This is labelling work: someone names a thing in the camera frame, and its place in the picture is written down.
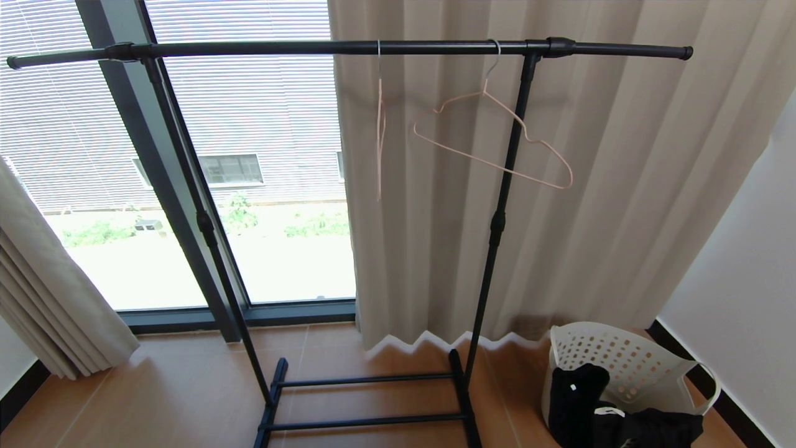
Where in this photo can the pink clothes hanger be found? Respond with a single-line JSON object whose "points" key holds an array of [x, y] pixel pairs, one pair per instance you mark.
{"points": [[484, 94], [379, 162]]}

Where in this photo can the black clothes rack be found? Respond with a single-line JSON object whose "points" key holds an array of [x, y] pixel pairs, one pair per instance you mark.
{"points": [[348, 48]]}

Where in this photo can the heap of clothes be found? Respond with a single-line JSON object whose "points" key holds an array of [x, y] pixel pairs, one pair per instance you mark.
{"points": [[578, 398]]}

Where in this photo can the white laundry basket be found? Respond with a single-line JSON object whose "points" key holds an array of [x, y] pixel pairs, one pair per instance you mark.
{"points": [[628, 367]]}

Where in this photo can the window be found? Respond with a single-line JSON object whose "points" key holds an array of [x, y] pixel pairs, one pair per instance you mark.
{"points": [[261, 93]]}

